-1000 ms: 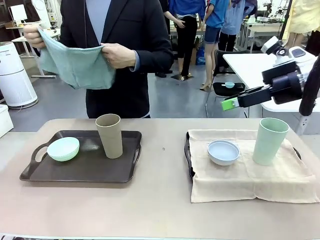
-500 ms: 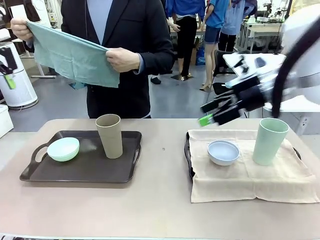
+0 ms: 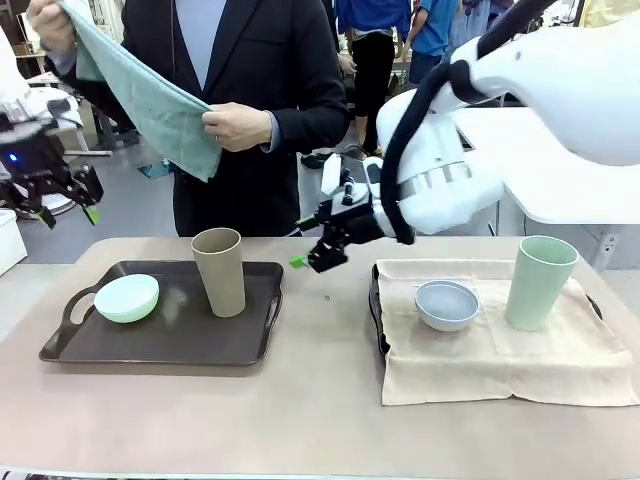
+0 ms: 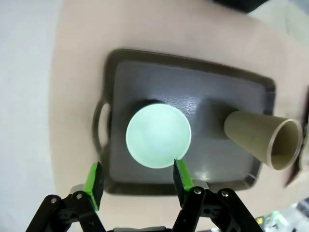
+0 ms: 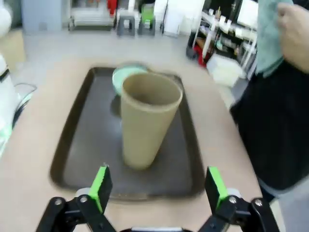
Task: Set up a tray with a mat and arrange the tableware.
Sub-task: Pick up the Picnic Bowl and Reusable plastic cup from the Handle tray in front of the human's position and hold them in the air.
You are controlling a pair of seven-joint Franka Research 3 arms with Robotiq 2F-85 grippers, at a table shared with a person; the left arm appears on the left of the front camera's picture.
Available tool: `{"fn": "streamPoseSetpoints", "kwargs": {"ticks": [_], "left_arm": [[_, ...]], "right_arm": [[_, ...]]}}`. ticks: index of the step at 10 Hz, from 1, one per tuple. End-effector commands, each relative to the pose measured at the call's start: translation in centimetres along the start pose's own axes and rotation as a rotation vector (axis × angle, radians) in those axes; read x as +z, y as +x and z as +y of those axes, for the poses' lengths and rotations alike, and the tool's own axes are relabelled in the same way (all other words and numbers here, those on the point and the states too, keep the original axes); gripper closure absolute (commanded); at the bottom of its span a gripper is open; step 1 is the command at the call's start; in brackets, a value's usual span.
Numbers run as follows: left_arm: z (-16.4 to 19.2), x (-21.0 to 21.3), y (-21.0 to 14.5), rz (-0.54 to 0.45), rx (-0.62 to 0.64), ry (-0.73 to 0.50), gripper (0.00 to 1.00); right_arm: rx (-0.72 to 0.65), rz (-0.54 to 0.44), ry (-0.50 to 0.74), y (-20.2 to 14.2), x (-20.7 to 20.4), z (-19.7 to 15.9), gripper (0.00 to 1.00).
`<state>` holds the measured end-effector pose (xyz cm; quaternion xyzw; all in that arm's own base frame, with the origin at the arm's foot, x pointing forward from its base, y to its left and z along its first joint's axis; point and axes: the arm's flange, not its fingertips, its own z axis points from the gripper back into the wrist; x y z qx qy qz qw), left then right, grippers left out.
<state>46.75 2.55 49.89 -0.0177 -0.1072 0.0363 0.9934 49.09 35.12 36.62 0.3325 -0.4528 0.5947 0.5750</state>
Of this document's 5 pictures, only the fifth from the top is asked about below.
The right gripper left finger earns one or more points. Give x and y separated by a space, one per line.
96 193

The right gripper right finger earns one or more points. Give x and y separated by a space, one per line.
217 193

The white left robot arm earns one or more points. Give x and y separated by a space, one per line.
7 101

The brown plastic tray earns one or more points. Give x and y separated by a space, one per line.
96 145

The person's left hand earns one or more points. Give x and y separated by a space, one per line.
294 31

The tall beige cup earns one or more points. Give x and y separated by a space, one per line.
142 130

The person in dark jacket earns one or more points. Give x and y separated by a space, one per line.
277 125

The green and white bowl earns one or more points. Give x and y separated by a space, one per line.
118 79

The white storage bin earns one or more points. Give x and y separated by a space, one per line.
224 70

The cluttered metal shelf rack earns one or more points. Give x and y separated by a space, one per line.
227 31

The grey plastic stool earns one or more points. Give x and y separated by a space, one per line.
146 27
126 24

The grey cabinet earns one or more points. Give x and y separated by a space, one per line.
42 15

